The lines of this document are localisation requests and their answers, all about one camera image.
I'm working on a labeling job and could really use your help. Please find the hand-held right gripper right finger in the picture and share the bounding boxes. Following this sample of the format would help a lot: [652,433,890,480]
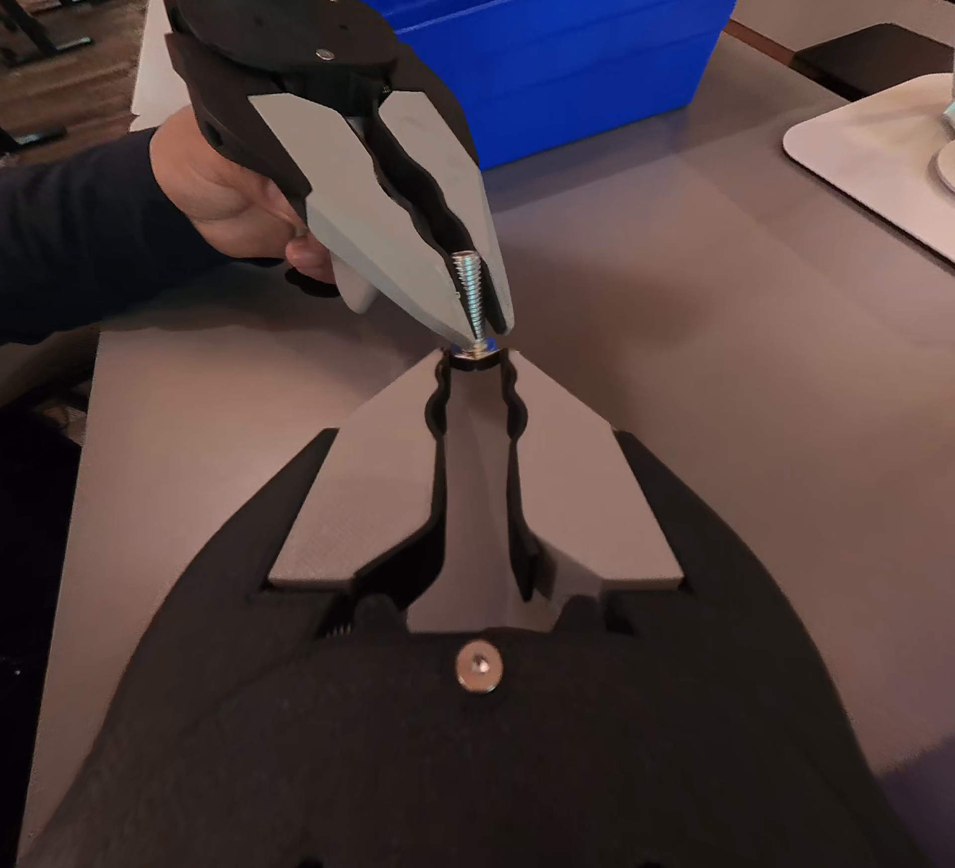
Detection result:
[501,348,686,623]

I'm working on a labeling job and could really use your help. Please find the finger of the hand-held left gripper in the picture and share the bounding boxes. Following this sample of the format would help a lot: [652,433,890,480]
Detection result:
[369,91,516,338]
[250,92,471,347]

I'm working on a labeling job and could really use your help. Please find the steel hex bolt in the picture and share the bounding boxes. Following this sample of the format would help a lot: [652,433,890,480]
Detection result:
[450,250,502,371]

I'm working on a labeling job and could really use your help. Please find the person's torso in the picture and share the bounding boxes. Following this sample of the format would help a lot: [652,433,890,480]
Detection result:
[0,401,85,847]

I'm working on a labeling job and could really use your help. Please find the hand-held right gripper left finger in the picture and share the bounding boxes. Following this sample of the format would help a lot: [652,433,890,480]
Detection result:
[267,348,452,611]

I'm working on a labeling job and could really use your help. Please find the blue plastic bin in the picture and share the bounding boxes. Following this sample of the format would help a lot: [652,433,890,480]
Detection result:
[313,0,780,171]

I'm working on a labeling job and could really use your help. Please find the person's left hand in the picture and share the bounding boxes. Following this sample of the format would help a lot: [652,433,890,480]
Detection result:
[149,105,340,283]

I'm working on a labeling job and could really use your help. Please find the white flat base plate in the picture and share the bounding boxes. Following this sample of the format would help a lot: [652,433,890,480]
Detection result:
[782,0,955,265]

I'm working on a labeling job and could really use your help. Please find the person's left forearm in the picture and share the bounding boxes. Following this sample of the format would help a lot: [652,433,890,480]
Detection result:
[0,129,225,347]

